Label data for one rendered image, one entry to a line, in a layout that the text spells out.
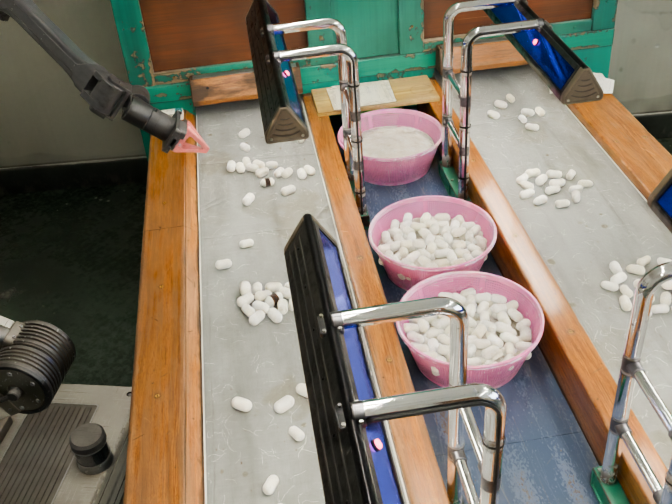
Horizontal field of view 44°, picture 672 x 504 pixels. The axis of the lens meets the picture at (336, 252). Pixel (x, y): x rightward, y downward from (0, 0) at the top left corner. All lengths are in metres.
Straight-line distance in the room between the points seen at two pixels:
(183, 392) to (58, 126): 2.23
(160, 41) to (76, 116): 1.26
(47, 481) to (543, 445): 0.96
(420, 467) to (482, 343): 0.32
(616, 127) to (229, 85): 1.00
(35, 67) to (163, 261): 1.82
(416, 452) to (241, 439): 0.29
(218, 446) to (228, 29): 1.25
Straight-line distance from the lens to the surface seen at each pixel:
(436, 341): 1.51
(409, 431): 1.33
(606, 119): 2.20
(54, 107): 3.50
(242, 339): 1.55
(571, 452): 1.45
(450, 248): 1.76
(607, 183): 1.98
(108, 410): 1.87
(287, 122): 1.51
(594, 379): 1.44
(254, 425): 1.40
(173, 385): 1.46
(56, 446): 1.84
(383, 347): 1.47
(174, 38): 2.29
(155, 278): 1.70
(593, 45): 2.53
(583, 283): 1.67
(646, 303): 1.11
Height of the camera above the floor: 1.77
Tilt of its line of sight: 36 degrees down
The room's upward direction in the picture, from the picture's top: 5 degrees counter-clockwise
